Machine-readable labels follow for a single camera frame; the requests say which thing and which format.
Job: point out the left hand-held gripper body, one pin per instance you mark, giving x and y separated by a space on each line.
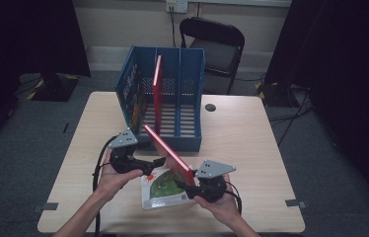
123 161

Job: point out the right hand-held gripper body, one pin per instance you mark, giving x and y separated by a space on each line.
212 189

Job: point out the red picture book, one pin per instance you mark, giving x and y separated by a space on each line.
158 98
171 154

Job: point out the white and green picture book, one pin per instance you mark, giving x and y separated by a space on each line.
162 191

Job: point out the blue picture book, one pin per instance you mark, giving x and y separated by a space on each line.
133 98

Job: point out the blue file rack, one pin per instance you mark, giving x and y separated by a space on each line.
190 65

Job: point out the person's right hand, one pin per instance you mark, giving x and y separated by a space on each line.
225 209

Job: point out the person's left hand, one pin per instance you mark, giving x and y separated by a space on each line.
111 184

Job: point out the small black floor object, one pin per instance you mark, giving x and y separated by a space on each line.
65 127

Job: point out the black table grommet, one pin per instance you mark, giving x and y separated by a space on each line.
210 107

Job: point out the grey tape strip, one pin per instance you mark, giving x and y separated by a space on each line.
46 207
294 203

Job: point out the black stand base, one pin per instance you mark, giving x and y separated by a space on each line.
56 89
276 95

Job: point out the black folding chair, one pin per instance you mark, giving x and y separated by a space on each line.
217 54

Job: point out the black curtain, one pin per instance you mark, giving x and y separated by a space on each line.
8 49
353 65

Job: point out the white wall socket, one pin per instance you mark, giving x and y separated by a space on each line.
176 5

